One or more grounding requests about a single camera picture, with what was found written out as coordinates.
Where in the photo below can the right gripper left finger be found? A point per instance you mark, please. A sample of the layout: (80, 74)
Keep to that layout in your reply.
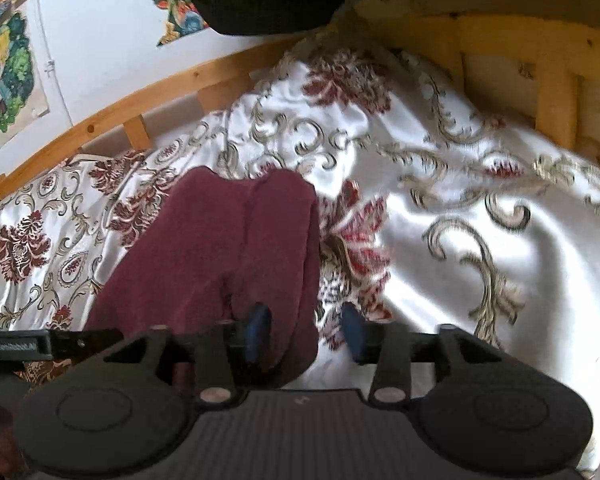
(230, 358)

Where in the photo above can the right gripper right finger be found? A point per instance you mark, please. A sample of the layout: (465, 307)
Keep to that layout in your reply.
(385, 345)

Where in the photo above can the maroon knit garment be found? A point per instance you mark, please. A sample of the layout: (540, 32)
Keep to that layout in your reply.
(217, 248)

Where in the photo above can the person's left hand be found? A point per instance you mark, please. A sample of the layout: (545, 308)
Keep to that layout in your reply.
(11, 459)

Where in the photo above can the white floral satin bedspread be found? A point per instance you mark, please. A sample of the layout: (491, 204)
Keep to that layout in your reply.
(431, 213)

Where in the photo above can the cartoon character wall poster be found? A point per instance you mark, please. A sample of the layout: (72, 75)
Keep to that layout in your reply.
(22, 97)

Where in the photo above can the pine wooden bed frame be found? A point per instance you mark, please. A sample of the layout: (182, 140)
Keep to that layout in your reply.
(562, 52)

